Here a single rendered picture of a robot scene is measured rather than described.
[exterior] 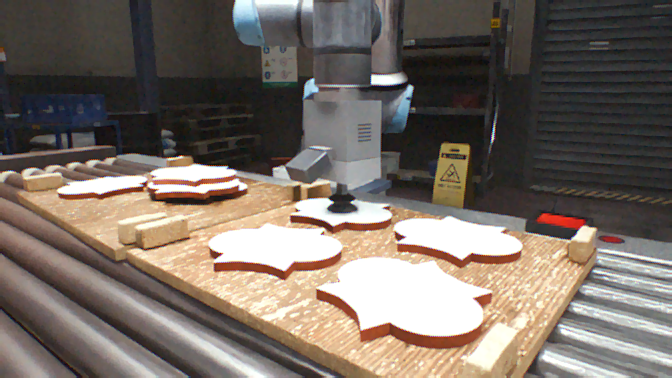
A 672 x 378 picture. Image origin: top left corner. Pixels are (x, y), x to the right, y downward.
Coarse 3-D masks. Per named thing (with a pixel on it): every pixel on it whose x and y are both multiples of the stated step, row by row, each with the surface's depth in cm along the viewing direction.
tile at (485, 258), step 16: (400, 224) 55; (416, 224) 55; (432, 224) 55; (448, 224) 55; (464, 224) 55; (400, 240) 49; (416, 240) 49; (432, 240) 49; (448, 240) 49; (464, 240) 49; (480, 240) 49; (496, 240) 49; (512, 240) 49; (432, 256) 47; (448, 256) 46; (464, 256) 44; (480, 256) 45; (496, 256) 45; (512, 256) 46
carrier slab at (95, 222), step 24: (24, 192) 76; (48, 192) 76; (144, 192) 76; (264, 192) 76; (48, 216) 65; (72, 216) 62; (96, 216) 62; (120, 216) 62; (168, 216) 62; (192, 216) 62; (216, 216) 62; (240, 216) 63; (96, 240) 53
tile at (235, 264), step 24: (216, 240) 49; (240, 240) 49; (264, 240) 49; (288, 240) 49; (312, 240) 49; (336, 240) 49; (216, 264) 43; (240, 264) 44; (264, 264) 43; (288, 264) 42; (312, 264) 44
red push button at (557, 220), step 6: (540, 216) 64; (546, 216) 65; (552, 216) 65; (558, 216) 64; (540, 222) 62; (546, 222) 62; (552, 222) 62; (558, 222) 62; (564, 222) 62; (570, 222) 62; (576, 222) 62; (582, 222) 62; (576, 228) 59
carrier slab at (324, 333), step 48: (192, 240) 52; (384, 240) 53; (528, 240) 52; (192, 288) 41; (240, 288) 40; (288, 288) 40; (528, 288) 40; (576, 288) 42; (288, 336) 33; (336, 336) 32; (384, 336) 32; (480, 336) 32; (528, 336) 32
